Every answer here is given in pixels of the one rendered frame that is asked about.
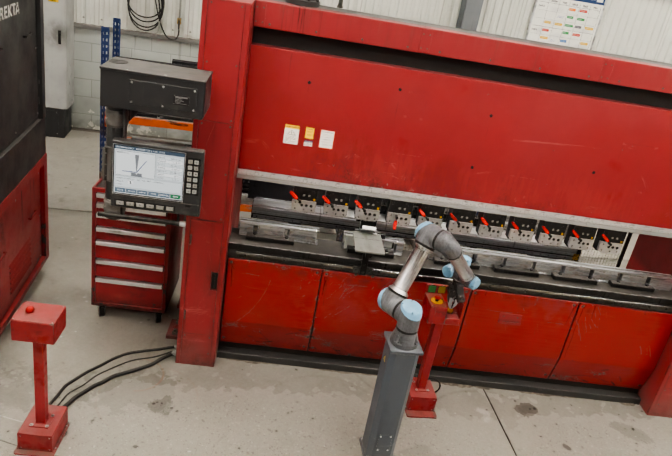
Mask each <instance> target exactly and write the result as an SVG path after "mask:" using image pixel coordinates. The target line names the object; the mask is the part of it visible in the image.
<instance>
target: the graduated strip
mask: <svg viewBox="0 0 672 456"><path fill-rule="evenodd" d="M238 173H239V174H246V175H253V176H260V177H267V178H275V179H282V180H289V181H296V182H303V183H310V184H317V185H325V186H332V187H339V188H346V189H353V190H360V191H367V192H375V193H382V194H389V195H396V196H403V197H410V198H417V199H425V200H432V201H439V202H446V203H453V204H460V205H467V206H475V207H482V208H489V209H496V210H503V211H510V212H517V213H525V214H532V215H539V216H546V217H553V218H560V219H567V220H575V221H582V222H589V223H596V224H603V225H610V226H617V227H625V228H632V229H639V230H646V231H653V232H660V233H667V234H672V229H665V228H658V227H651V226H644V225H637V224H630V223H623V222H616V221H608V220H601V219H594V218H587V217H580V216H573V215H566V214H559V213H552V212H544V211H537V210H530V209H523V208H516V207H509V206H502V205H495V204H488V203H480V202H473V201H466V200H459V199H452V198H445V197H438V196H431V195H424V194H417V193H409V192H402V191H395V190H388V189H381V188H374V187H367V186H360V185H353V184H345V183H338V182H331V181H324V180H317V179H310V178H303V177H296V176H289V175H282V174H274V173H267V172H260V171H253V170H246V169H239V168H238Z"/></svg>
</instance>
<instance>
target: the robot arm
mask: <svg viewBox="0 0 672 456"><path fill-rule="evenodd" d="M414 236H415V238H416V239H415V241H414V242H415V247H414V249H413V250H412V252H411V254H410V256H409V257H408V259H407V261H406V263H405V264H404V266H403V268H402V270H401V272H400V273H399V275H398V277H397V279H396V280H395V282H394V284H392V285H389V287H388V288H384V289H383V290H382V291H381V292H380V293H379V296H378V300H377V302H378V306H379V307H380V308H381V309H382V310H383V311H384V312H386V313H387V314H389V315H390V316H391V317H393V318H394V319H395V320H397V325H396V327H395V329H394V330H393V332H392V333H391V335H390V342H391V344H392V345H393V346H395V347H396V348H398V349H401V350H405V351H411V350H414V349H416V348H417V346H418V334H417V332H418V328H419V325H420V321H421V318H422V312H423V310H422V307H421V305H420V304H419V303H417V302H416V301H414V300H413V301H412V300H411V299H407V298H408V294H407V292H408V290H409V288H410V287H411V285H412V283H413V281H414V280H415V278H416V276H417V274H418V273H419V271H420V269H421V267H422V266H423V264H424V262H425V260H426V259H427V257H428V255H429V254H430V253H433V252H434V250H436V251H438V252H440V253H442V254H443V255H444V256H445V257H446V258H447V259H448V260H450V261H451V263H450V264H447V265H445V266H444V267H443V269H442V273H443V275H444V276H445V277H446V278H451V277H453V282H449V283H448V285H449V287H448V286H447V291H448V293H449V294H448V295H447V300H448V306H449V308H450V309H452V308H454V307H455V306H456V305H457V304H458V303H463V302H465V295H464V287H463V284H464V285H465V286H467V287H468V288H470V289H472V290H475V289H477V288H478V287H479V285H480V279H479V278H478V277H477V276H475V275H474V274H473V272H472V270H471V268H470V266H471V261H472V260H471V258H470V257H469V256H467V255H463V254H462V253H463V251H462V248H461V246H460V245H459V243H458V241H457V240H456V239H455V238H454V236H453V235H452V234H451V233H449V232H448V231H446V230H444V229H442V228H441V227H439V226H437V225H436V224H434V223H432V222H429V221H425V222H423V223H421V224H420V225H419V226H418V227H417V228H416V230H415V234H414ZM452 302H453V304H452Z"/></svg>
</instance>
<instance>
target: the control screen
mask: <svg viewBox="0 0 672 456"><path fill-rule="evenodd" d="M184 158H185V154H182V153H175V152H167V151H160V150H153V149H145V148H138V147H131V146H123V145H116V144H115V150H114V192H118V193H126V194H134V195H142V196H150V197H157V198H165V199H173V200H181V201H182V186H183V172H184ZM127 180H130V181H134V185H131V184H127Z"/></svg>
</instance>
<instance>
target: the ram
mask: <svg viewBox="0 0 672 456"><path fill-rule="evenodd" d="M285 124H288V125H295V126H300V129H299V136H298V143H297V145H295V144H289V143H283V138H284V131H285ZM306 127H309V128H315V130H314V136H313V139H307V138H305V132H306ZM321 129H322V130H329V131H335V136H334V142H333V148H332V149H325V148H318V145H319V139H320V133H321ZM304 140H307V141H313V143H312V147H310V146H304ZM238 168H239V169H246V170H253V171H260V172H267V173H274V174H282V175H289V176H296V177H303V178H310V179H317V180H324V181H331V182H338V183H345V184H353V185H360V186H367V187H374V188H381V189H388V190H395V191H402V192H409V193H417V194H424V195H431V196H438V197H445V198H452V199H459V200H466V201H473V202H480V203H488V204H495V205H502V206H509V207H516V208H523V209H530V210H537V211H544V212H552V213H559V214H566V215H573V216H580V217H587V218H594V219H601V220H608V221H616V222H623V223H630V224H637V225H644V226H651V227H658V228H665V229H672V109H667V108H661V107H655V106H649V105H642V104H636V103H630V102H624V101H617V100H611V99H605V98H599V97H592V96H586V95H580V94H574V93H567V92H561V91H555V90H549V89H542V88H536V87H530V86H524V85H517V84H511V83H505V82H499V81H492V80H486V79H480V78H473V77H467V76H461V75H455V74H448V73H442V72H436V71H430V70H423V69H417V68H411V67H405V66H398V65H392V64H386V63H380V62H373V61H367V60H361V59H355V58H348V57H342V56H336V55H330V54H323V53H317V52H311V51H305V50H298V49H292V48H286V47H279V46H273V45H267V44H261V43H254V42H252V44H251V48H250V58H249V67H248V76H247V86H246V95H245V104H244V114H243V123H242V132H241V142H240V151H239V160H238ZM237 178H242V179H249V180H257V181H264V182H271V183H278V184H285V185H293V186H300V187H307V188H314V189H321V190H328V191H336V192H343V193H350V194H357V195H364V196H371V197H379V198H386V199H393V200H400V201H407V202H415V203H422V204H429V205H436V206H443V207H450V208H458V209H465V210H472V211H479V212H486V213H494V214H501V215H508V216H515V217H522V218H529V219H537V220H544V221H551V222H558V223H565V224H572V225H580V226H587V227H594V228H601V229H608V230H616V231H623V232H630V233H637V234H644V235H651V236H659V237H666V238H672V234H667V233H660V232H653V231H646V230H639V229H632V228H625V227H617V226H610V225H603V224H596V223H589V222H582V221H575V220H567V219H560V218H553V217H546V216H539V215H532V214H525V213H517V212H510V211H503V210H496V209H489V208H482V207H475V206H467V205H460V204H453V203H446V202H439V201H432V200H425V199H417V198H410V197H403V196H396V195H389V194H382V193H375V192H367V191H360V190H353V189H346V188H339V187H332V186H325V185H317V184H310V183H303V182H296V181H289V180H282V179H275V178H267V177H260V176H253V175H246V174H239V173H238V170H237Z"/></svg>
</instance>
